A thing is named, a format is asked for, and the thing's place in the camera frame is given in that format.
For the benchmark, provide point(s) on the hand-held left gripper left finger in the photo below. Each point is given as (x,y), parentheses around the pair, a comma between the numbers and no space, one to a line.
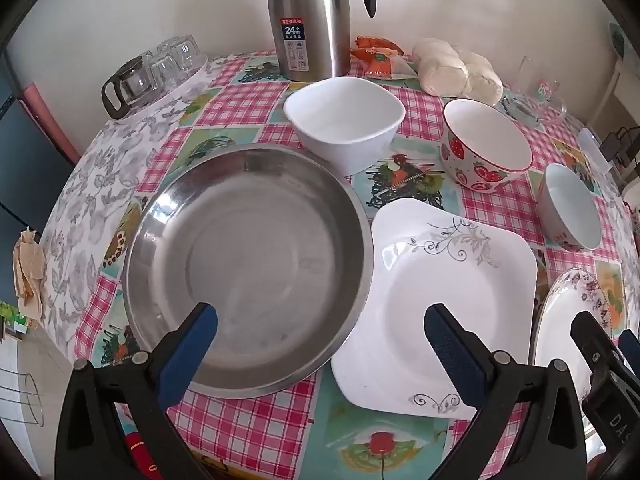
(187,355)

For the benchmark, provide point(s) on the stainless steel basin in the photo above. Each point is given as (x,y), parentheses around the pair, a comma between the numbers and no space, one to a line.
(250,260)

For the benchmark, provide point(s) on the clear glass cup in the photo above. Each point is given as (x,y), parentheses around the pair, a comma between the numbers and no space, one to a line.
(149,57)
(186,52)
(167,72)

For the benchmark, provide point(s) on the dark blue cabinet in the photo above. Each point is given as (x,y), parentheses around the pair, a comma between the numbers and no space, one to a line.
(25,175)

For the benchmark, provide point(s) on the pink panel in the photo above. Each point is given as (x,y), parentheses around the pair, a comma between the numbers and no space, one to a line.
(47,120)

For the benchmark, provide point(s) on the glass mug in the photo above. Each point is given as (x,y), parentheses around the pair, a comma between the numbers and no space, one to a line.
(537,92)

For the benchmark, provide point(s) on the small light blue bowl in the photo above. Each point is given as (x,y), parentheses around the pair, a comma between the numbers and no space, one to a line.
(570,205)

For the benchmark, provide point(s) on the bag of white steamed buns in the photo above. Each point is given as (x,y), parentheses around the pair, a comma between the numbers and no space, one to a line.
(455,70)

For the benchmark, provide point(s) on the pink plaid tablecloth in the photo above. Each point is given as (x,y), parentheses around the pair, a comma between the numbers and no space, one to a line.
(250,430)

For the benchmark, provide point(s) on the black charger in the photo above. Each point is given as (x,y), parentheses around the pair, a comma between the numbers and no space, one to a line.
(617,142)

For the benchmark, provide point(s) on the orange snack packet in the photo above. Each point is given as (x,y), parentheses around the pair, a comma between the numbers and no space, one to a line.
(382,62)

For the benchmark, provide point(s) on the strawberry print bowl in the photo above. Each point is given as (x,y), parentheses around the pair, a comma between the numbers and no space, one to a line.
(485,135)

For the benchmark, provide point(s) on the pink floral round plate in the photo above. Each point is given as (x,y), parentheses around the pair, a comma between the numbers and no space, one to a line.
(565,305)

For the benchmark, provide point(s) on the stainless steel thermos jug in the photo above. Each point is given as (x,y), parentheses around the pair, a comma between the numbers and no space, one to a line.
(307,15)

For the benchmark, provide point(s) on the white plastic box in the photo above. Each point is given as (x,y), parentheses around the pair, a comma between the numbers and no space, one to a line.
(592,150)

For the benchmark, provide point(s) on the white tray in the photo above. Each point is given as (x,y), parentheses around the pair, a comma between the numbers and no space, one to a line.
(192,80)

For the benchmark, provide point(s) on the crumpled beige paper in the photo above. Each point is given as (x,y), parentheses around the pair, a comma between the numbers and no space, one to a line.
(30,270)

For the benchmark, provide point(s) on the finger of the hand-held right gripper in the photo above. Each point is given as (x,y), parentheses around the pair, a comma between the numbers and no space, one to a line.
(632,350)
(597,355)

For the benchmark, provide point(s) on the white shelf unit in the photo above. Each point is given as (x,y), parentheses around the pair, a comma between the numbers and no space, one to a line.
(617,90)

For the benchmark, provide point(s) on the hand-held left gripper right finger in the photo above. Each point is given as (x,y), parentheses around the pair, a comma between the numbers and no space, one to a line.
(452,355)

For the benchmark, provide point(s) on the green carton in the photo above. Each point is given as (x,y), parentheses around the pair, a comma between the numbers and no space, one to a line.
(12,317)

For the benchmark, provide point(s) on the white square floral plate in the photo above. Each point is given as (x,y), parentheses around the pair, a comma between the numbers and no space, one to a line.
(450,270)

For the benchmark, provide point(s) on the teal cloth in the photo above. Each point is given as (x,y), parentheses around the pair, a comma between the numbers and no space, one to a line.
(617,37)

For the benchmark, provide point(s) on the grey floral tablecloth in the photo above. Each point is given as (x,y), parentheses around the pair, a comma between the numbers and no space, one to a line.
(95,200)

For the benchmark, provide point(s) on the white square bowl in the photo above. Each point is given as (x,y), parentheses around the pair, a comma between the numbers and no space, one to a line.
(345,115)

